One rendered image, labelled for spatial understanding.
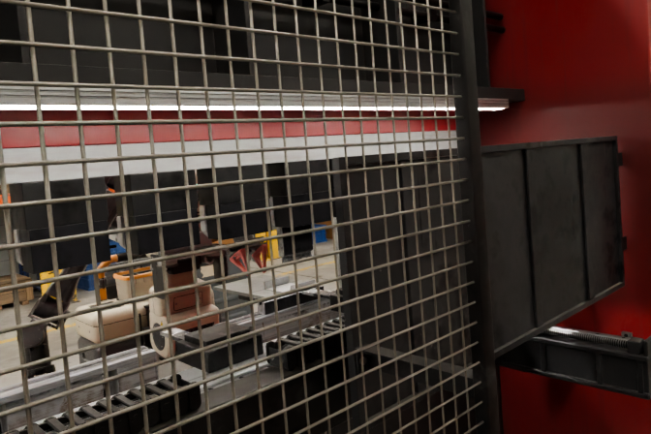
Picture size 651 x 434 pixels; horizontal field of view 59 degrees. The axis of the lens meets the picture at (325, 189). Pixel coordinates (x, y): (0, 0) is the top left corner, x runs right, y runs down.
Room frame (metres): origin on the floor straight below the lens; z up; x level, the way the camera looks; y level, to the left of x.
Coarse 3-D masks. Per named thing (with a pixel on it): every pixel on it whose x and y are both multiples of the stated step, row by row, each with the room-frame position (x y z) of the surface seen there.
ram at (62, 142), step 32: (0, 128) 1.00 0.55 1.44; (32, 128) 1.04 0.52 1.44; (64, 128) 1.07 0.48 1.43; (96, 128) 1.12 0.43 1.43; (128, 128) 1.16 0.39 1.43; (160, 128) 1.21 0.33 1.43; (192, 128) 1.26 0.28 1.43; (224, 128) 1.31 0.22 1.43; (256, 128) 1.38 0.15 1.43; (288, 128) 1.44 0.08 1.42; (320, 128) 1.52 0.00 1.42; (352, 128) 1.60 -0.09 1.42; (384, 128) 1.69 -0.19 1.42; (416, 128) 1.80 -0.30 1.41; (32, 160) 1.03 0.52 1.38; (128, 160) 1.15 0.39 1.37; (160, 160) 1.20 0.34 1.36; (192, 160) 1.25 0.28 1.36; (224, 160) 1.31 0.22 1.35; (256, 160) 1.37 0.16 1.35; (288, 160) 1.44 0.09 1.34
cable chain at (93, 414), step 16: (160, 384) 0.81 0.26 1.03; (112, 400) 0.76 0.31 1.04; (128, 400) 0.75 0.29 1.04; (160, 400) 0.76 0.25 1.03; (192, 400) 0.79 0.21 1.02; (64, 416) 0.72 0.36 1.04; (80, 416) 0.73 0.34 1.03; (96, 416) 0.71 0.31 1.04; (128, 416) 0.73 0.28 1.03; (160, 416) 0.76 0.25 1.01; (16, 432) 0.68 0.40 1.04; (48, 432) 0.69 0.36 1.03; (80, 432) 0.69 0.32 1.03; (96, 432) 0.70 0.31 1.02; (128, 432) 0.73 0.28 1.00
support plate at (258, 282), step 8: (240, 280) 1.69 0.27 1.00; (256, 280) 1.67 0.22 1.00; (264, 280) 1.66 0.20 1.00; (216, 288) 1.62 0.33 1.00; (232, 288) 1.59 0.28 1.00; (240, 288) 1.58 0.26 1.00; (248, 288) 1.57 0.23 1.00; (256, 288) 1.57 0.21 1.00; (248, 296) 1.51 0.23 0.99; (256, 296) 1.48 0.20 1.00; (264, 296) 1.45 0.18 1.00
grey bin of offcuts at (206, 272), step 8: (208, 264) 4.11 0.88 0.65; (232, 264) 4.24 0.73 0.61; (200, 272) 4.06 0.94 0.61; (208, 272) 4.10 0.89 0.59; (232, 272) 4.24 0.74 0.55; (240, 272) 4.28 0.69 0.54; (232, 280) 4.23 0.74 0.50; (216, 296) 4.13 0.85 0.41; (232, 296) 4.21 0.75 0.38; (216, 304) 4.13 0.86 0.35; (232, 304) 4.22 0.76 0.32; (232, 312) 4.22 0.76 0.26; (240, 312) 4.26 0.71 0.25; (248, 312) 4.31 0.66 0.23; (224, 320) 4.15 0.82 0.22
